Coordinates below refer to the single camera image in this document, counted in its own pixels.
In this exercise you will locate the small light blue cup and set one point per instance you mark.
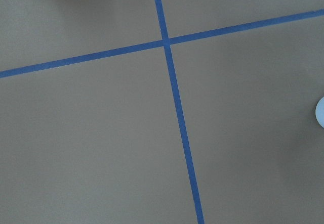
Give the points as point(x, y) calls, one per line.
point(319, 112)

